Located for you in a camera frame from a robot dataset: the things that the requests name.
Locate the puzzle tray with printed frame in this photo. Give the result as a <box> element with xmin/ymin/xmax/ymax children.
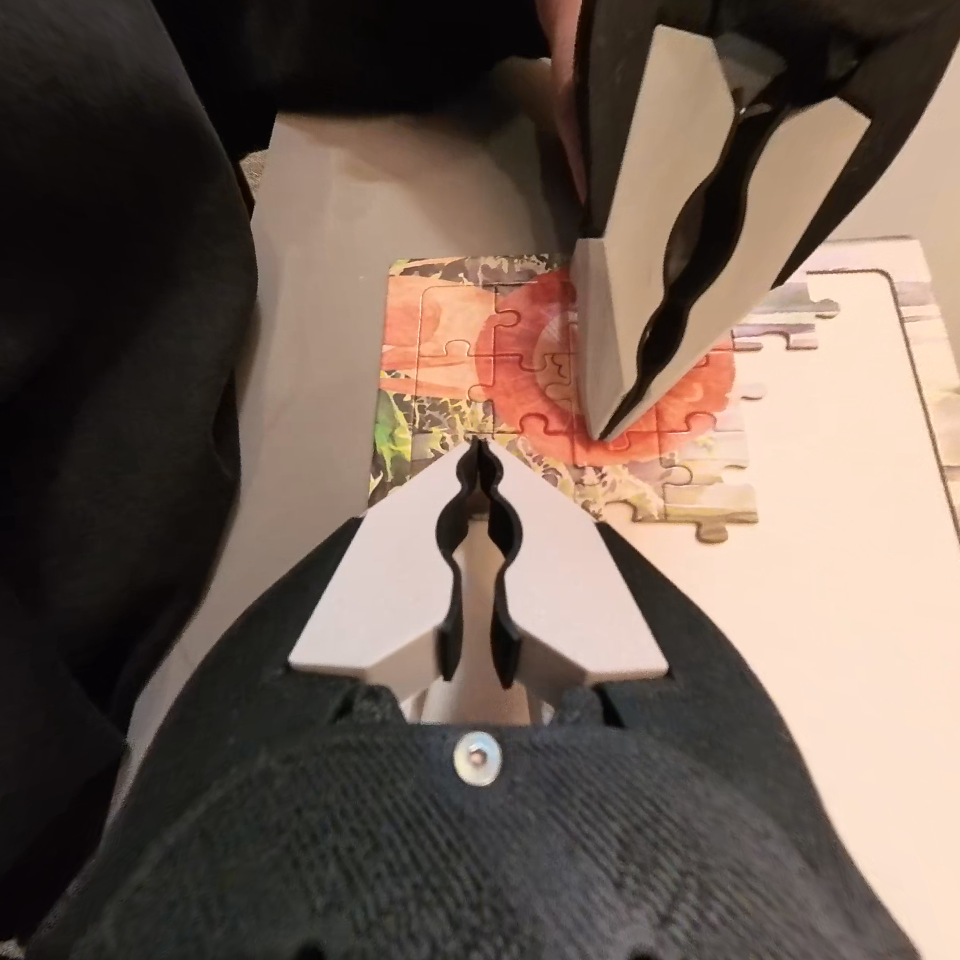
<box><xmin>367</xmin><ymin>238</ymin><xmax>960</xmax><ymax>960</ymax></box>

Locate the person's left hand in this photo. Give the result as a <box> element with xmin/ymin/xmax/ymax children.
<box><xmin>538</xmin><ymin>0</ymin><xmax>595</xmax><ymax>205</ymax></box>

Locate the assembled lion puzzle section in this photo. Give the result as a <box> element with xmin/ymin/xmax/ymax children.
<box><xmin>367</xmin><ymin>255</ymin><xmax>841</xmax><ymax>545</ymax></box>

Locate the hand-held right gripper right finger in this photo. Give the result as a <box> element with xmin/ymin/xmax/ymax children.
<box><xmin>478</xmin><ymin>441</ymin><xmax>671</xmax><ymax>721</ymax></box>

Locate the person's left forearm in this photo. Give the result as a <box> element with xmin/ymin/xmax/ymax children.
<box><xmin>150</xmin><ymin>0</ymin><xmax>560</xmax><ymax>117</ymax></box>

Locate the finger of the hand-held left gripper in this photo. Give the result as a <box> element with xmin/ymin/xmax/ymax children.
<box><xmin>606</xmin><ymin>93</ymin><xmax>875</xmax><ymax>444</ymax></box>
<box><xmin>572</xmin><ymin>24</ymin><xmax>786</xmax><ymax>444</ymax></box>

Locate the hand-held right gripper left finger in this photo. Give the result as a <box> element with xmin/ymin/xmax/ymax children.
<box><xmin>288</xmin><ymin>439</ymin><xmax>483</xmax><ymax>723</ymax></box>

